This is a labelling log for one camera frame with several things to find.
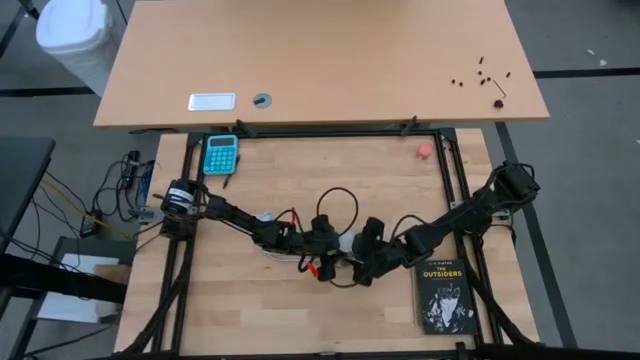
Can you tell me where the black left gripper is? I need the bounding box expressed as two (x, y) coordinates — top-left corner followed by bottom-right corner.
(299, 228), (355, 283)

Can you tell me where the black Outsiders book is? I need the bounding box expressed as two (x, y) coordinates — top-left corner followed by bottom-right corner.
(414, 258), (480, 336)

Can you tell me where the teal calculator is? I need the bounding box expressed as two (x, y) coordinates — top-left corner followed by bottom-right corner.
(201, 133), (240, 176)

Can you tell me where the beige wooden desk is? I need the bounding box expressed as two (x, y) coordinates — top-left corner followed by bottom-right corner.
(92, 0), (551, 133)

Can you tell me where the silver rectangular desk plate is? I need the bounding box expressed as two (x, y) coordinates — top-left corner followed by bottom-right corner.
(187, 92), (237, 113)

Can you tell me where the black power adapter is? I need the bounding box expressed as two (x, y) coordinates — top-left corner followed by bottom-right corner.
(80, 213), (101, 239)

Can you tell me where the white board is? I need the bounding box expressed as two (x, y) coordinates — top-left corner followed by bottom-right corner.
(37, 252), (122, 324)

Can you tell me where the black beam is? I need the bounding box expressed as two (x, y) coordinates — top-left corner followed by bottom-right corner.
(0, 253), (129, 305)

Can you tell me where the black side table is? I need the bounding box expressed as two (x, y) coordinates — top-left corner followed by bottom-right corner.
(0, 135), (57, 254)

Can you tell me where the white trash bin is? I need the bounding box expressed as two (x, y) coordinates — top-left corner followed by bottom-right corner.
(35, 0), (119, 97)

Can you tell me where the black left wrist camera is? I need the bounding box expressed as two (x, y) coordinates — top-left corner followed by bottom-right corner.
(310, 213), (337, 242)

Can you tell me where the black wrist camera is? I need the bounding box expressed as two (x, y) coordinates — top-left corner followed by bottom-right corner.
(310, 213), (337, 242)
(361, 216), (387, 247)

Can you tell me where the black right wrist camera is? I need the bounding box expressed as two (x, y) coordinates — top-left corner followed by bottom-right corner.
(361, 216), (387, 247)

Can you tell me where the black camera cable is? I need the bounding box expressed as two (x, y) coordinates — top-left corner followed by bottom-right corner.
(392, 213), (429, 241)
(315, 186), (361, 237)

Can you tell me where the white power cord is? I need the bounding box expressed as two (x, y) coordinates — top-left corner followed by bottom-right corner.
(252, 210), (321, 266)

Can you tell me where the black aluminium table frame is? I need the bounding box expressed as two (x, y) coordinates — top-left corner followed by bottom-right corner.
(149, 126), (507, 360)

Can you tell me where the black braided cable sleeve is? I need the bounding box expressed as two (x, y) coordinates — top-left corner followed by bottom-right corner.
(462, 234), (544, 351)
(132, 234), (197, 357)

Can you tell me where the black cable bundle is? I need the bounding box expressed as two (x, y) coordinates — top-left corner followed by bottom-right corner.
(92, 148), (157, 221)

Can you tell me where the yellow floor cable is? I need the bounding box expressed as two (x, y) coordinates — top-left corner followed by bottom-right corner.
(42, 177), (134, 240)

